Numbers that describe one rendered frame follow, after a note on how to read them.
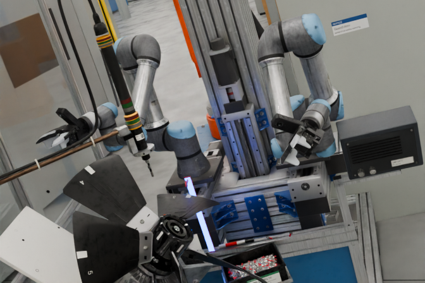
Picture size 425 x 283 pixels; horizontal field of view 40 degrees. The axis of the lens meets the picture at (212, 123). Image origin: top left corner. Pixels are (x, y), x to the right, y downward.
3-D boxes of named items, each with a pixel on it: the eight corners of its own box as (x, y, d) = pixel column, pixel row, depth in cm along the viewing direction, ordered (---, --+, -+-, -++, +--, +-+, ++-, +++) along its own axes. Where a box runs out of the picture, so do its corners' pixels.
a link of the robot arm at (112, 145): (121, 153, 238) (111, 128, 235) (102, 153, 245) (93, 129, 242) (133, 144, 244) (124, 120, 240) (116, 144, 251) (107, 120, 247)
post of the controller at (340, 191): (344, 227, 218) (332, 180, 212) (344, 222, 221) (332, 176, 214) (353, 225, 217) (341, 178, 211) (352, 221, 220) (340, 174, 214)
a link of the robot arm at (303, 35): (310, 110, 251) (276, 14, 213) (345, 103, 247) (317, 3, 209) (312, 131, 243) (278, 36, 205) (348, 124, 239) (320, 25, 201)
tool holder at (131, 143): (131, 162, 173) (120, 131, 170) (124, 156, 179) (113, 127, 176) (158, 149, 176) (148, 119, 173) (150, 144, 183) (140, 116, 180)
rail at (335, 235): (135, 285, 237) (128, 269, 235) (137, 280, 241) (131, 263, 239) (359, 244, 219) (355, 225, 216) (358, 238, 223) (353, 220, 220)
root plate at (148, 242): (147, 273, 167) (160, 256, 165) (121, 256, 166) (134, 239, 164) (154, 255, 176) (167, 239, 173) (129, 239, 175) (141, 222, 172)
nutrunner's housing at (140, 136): (143, 163, 177) (90, 15, 163) (138, 160, 180) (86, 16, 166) (154, 157, 178) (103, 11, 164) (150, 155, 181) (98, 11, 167)
